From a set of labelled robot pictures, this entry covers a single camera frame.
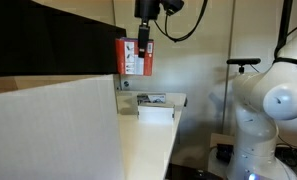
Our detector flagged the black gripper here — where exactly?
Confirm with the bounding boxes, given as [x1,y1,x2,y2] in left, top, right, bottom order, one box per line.
[134,0,184,58]

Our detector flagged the red and black box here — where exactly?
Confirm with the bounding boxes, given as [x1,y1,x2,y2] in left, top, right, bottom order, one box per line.
[115,37,154,76]

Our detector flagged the grey white oblong box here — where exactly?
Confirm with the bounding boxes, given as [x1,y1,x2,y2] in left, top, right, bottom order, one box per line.
[137,103,175,123]

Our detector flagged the small white box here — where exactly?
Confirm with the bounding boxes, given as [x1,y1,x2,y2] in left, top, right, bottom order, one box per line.
[137,94,166,104]

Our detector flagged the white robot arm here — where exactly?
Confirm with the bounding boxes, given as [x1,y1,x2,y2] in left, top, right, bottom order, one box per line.
[226,0,297,180]

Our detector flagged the brown cardboard box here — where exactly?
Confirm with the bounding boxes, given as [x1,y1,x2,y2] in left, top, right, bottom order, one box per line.
[210,133,235,148]

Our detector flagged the large white storage box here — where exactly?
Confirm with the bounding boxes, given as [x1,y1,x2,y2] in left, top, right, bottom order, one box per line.
[0,75,125,180]

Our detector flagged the large black monitor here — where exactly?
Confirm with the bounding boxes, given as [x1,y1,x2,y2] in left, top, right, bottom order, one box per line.
[0,0,126,77]

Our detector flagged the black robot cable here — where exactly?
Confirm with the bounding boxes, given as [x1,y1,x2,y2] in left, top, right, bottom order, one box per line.
[153,0,210,43]

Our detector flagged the black camera on stand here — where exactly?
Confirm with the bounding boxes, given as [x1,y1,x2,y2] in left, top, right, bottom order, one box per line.
[226,58,261,74]

